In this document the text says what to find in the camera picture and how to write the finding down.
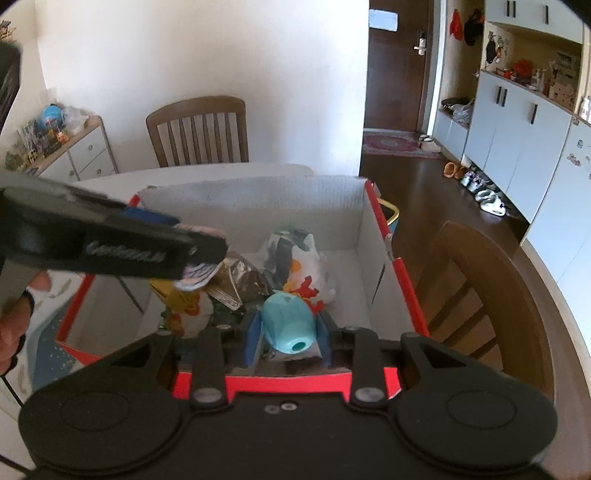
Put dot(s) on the white cabinet with magnets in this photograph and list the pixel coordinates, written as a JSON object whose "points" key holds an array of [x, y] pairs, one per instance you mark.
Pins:
{"points": [[563, 207]]}

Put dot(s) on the shelf clutter of figurines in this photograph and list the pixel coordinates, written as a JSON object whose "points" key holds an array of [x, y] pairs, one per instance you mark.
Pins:
{"points": [[545, 74]]}

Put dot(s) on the light teal plastic toy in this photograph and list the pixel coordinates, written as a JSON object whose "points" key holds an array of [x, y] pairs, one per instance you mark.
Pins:
{"points": [[288, 323]]}

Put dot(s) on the black hanging bag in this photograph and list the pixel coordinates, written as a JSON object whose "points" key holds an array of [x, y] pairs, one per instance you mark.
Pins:
{"points": [[472, 27]]}

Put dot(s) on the pair of orange slippers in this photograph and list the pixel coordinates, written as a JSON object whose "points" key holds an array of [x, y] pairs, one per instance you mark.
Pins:
{"points": [[453, 170]]}

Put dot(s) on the person's left hand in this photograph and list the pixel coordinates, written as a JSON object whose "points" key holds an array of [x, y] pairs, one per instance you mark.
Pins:
{"points": [[11, 332]]}

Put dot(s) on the brown wooden door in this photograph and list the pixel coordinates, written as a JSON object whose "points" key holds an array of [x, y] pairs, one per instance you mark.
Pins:
{"points": [[397, 78]]}

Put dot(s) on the blue globe toy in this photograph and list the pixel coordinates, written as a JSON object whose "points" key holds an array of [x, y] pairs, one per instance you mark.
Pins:
{"points": [[51, 117]]}

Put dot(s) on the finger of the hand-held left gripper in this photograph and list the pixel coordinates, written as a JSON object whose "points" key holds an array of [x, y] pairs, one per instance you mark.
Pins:
{"points": [[184, 237], [147, 216]]}

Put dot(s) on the blue printed table mat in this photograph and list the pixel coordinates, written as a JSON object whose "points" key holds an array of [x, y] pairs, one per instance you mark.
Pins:
{"points": [[51, 323]]}

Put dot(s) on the silver foil packet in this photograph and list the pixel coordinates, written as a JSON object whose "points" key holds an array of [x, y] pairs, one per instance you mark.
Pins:
{"points": [[240, 281]]}

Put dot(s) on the pile of small toys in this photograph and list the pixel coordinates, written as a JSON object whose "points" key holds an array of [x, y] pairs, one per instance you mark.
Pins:
{"points": [[37, 143]]}

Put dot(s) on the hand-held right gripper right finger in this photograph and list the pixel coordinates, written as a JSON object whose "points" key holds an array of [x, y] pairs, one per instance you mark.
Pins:
{"points": [[326, 339]]}

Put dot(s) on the white drawer sideboard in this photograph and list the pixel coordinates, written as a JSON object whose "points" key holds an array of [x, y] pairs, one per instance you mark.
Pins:
{"points": [[87, 157]]}

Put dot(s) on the yellow packet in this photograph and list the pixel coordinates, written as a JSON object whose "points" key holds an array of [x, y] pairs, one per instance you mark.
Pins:
{"points": [[178, 295]]}

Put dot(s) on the row of shoes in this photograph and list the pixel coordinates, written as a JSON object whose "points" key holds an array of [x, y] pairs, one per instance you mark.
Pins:
{"points": [[485, 194]]}

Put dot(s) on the red cardboard box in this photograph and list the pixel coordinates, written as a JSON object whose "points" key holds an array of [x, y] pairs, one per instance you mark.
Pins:
{"points": [[351, 286]]}

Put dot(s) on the silver door lock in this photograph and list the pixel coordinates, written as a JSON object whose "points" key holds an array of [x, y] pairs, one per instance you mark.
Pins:
{"points": [[420, 44]]}

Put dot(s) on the wooden slat-back chair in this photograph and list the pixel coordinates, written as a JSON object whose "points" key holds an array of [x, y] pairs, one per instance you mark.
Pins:
{"points": [[498, 295], [198, 129]]}

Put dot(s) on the pair of white slippers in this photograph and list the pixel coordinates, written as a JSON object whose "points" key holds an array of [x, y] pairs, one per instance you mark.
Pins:
{"points": [[429, 144]]}

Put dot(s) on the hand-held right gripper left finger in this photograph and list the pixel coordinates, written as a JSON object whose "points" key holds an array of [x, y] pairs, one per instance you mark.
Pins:
{"points": [[253, 344]]}

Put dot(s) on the grey wall cabinet unit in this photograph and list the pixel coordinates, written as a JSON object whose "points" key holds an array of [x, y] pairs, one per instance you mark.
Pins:
{"points": [[508, 138]]}

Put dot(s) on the pile of bags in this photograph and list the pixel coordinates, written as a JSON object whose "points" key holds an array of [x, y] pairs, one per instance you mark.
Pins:
{"points": [[458, 110]]}

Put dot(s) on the red hanging cloth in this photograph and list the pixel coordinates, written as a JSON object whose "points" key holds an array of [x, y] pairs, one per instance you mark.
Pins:
{"points": [[455, 24]]}

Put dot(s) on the patterned red rug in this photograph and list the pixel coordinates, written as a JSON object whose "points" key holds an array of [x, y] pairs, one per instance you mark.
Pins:
{"points": [[392, 144]]}

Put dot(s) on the red orange knot ornament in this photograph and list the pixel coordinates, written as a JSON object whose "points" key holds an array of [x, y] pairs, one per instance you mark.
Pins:
{"points": [[307, 290]]}

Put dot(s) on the white plastic bag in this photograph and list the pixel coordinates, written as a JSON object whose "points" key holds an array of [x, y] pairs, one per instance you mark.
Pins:
{"points": [[300, 258]]}

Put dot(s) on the yellow metal frame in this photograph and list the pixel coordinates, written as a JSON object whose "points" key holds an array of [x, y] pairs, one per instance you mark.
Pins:
{"points": [[392, 210]]}

